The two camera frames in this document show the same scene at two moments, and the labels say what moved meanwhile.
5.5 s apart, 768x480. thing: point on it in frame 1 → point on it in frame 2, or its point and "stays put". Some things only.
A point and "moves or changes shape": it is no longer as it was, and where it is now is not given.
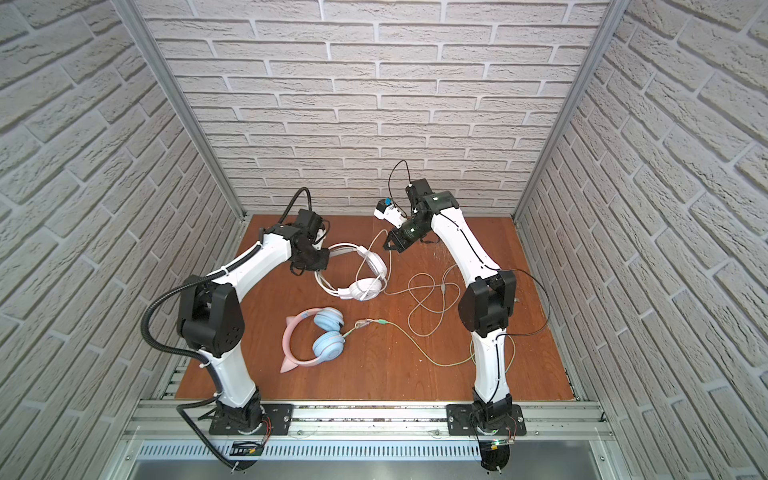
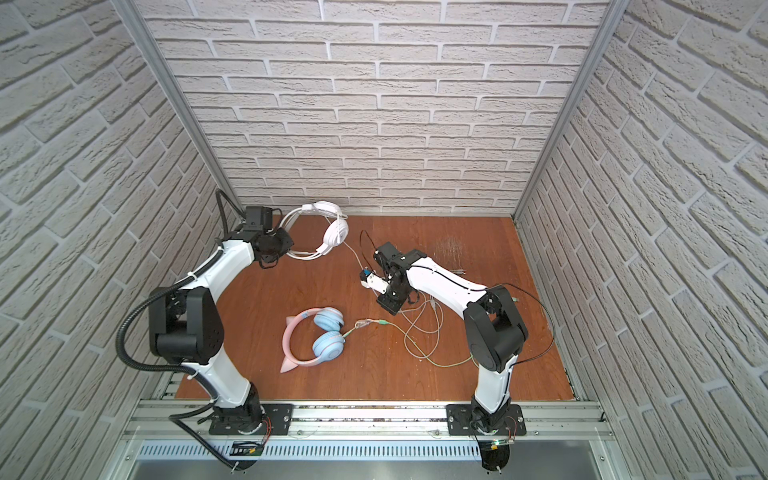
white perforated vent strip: [260, 451] stays put
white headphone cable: [413, 292] moves or changes shape
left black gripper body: [319, 260] → [284, 243]
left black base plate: [277, 421] stays put
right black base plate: [460, 423] stays put
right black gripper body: [413, 233] → [394, 298]
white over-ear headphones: [360, 289] → [336, 232]
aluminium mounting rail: [367, 423] stays put
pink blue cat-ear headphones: [326, 347] stays put
